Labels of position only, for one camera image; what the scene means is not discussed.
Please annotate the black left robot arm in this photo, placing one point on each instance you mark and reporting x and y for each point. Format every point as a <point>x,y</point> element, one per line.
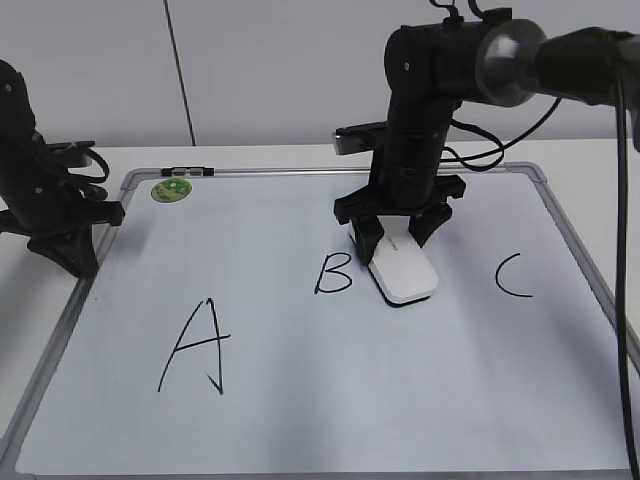
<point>18,122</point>

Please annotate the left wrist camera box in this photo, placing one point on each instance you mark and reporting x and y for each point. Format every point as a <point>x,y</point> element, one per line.
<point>72,154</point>

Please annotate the grey framed whiteboard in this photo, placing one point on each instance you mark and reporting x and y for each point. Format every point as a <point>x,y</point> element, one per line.
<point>234,332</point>

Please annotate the black silver marker pen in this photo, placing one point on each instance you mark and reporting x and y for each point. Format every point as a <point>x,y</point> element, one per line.
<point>184,172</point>

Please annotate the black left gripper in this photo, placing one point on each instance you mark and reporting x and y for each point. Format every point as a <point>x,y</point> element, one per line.
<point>51,204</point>

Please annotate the white whiteboard eraser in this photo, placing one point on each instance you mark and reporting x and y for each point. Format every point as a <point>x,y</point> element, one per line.
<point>400,268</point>

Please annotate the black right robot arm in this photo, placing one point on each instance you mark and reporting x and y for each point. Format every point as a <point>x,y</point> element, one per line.
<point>432,70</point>

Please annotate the green round magnet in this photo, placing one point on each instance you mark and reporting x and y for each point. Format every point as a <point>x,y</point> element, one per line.
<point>171,190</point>

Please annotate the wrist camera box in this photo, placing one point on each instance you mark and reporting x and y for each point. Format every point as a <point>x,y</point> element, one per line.
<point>359,138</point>
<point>72,154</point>

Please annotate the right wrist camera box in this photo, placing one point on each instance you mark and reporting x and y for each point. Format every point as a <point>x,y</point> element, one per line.
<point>359,138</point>

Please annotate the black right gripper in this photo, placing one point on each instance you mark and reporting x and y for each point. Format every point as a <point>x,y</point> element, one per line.
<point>403,180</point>

